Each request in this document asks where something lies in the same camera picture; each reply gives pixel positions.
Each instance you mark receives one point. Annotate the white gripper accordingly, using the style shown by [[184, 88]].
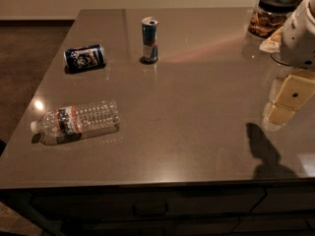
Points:
[[299, 39]]

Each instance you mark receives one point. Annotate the clear plastic water bottle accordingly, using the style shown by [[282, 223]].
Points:
[[77, 122]]

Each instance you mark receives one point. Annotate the clear plastic cup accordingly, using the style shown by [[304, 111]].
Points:
[[279, 58]]

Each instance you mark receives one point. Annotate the glass jar with black lid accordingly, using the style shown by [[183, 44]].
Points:
[[270, 15]]

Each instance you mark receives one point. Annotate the slim blue silver can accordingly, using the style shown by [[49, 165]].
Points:
[[150, 40]]

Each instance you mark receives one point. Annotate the blue soda can lying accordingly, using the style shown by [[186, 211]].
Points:
[[85, 58]]

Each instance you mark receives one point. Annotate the dark drawer handle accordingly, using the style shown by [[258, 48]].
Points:
[[150, 209]]

